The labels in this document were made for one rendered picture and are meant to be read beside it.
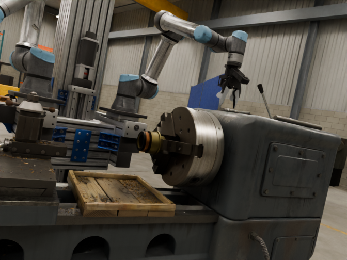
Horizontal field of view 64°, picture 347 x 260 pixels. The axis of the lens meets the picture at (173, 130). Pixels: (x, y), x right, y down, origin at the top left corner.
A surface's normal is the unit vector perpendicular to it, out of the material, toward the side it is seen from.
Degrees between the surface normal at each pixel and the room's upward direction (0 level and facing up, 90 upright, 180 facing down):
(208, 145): 77
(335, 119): 90
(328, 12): 90
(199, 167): 106
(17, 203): 90
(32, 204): 90
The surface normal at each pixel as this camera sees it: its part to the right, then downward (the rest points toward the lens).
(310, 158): 0.46, 0.14
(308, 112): -0.69, -0.10
